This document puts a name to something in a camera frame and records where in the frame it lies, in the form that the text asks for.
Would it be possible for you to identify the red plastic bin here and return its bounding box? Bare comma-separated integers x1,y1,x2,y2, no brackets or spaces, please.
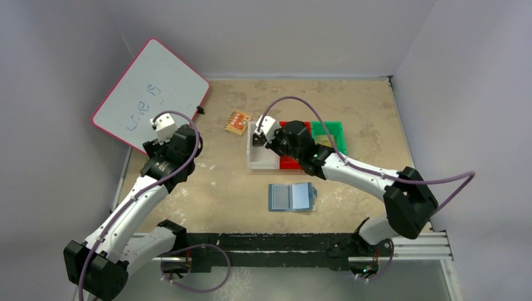
279,121,312,170

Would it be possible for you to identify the dark card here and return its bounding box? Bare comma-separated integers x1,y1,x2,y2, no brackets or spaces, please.
252,134,268,147
272,185,290,210

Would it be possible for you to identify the white plastic bin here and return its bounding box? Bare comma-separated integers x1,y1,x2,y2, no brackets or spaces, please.
246,121,280,172

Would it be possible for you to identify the green plastic bin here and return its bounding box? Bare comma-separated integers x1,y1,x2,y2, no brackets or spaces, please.
311,121,348,155

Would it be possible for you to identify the blue card holder wallet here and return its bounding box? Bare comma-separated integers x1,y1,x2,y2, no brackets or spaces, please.
268,182,317,212

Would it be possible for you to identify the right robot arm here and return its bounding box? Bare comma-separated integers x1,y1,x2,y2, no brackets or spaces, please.
255,116,438,255

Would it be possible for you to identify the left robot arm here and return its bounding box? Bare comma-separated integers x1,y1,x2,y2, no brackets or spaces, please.
63,124,203,300

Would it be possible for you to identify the gold card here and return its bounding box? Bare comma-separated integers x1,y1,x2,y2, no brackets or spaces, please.
315,135,332,147

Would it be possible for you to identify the orange spiral notebook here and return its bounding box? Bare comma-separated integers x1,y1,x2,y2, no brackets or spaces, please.
224,111,252,135

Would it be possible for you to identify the pink-framed whiteboard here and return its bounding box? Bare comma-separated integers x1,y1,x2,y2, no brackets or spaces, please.
92,39,210,151

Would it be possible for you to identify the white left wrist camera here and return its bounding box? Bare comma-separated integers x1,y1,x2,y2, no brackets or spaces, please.
149,114,178,145

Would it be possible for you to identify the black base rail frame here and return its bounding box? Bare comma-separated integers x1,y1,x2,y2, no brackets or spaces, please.
85,231,454,275

